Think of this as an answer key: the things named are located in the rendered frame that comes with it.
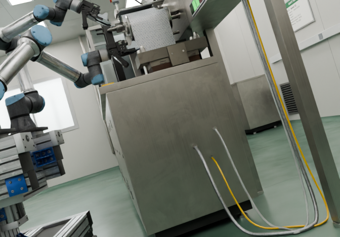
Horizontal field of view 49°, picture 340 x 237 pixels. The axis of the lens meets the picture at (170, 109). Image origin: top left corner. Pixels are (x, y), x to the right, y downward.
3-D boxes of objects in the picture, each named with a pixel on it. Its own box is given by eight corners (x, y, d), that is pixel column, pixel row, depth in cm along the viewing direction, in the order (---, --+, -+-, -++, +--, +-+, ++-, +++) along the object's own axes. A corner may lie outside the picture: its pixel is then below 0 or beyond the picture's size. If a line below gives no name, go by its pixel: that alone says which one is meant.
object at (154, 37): (141, 61, 225) (132, 31, 225) (177, 51, 229) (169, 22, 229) (141, 61, 224) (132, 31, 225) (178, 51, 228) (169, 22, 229)
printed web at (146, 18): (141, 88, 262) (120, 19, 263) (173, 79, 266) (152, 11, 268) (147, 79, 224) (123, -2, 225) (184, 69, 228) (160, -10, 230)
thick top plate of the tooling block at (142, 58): (137, 69, 220) (134, 59, 220) (201, 52, 227) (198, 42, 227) (140, 64, 204) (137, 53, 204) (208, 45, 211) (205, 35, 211)
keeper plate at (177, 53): (172, 67, 207) (166, 47, 207) (188, 62, 209) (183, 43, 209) (172, 66, 204) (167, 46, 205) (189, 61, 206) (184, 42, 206)
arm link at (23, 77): (19, 117, 234) (-8, 35, 236) (36, 115, 248) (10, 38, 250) (34, 111, 229) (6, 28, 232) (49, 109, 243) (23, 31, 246)
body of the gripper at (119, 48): (125, 39, 220) (104, 44, 218) (129, 53, 220) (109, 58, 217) (124, 42, 227) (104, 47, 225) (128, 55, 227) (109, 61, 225)
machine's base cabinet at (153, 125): (125, 190, 438) (104, 119, 441) (177, 173, 450) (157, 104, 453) (152, 255, 191) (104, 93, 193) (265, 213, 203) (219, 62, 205)
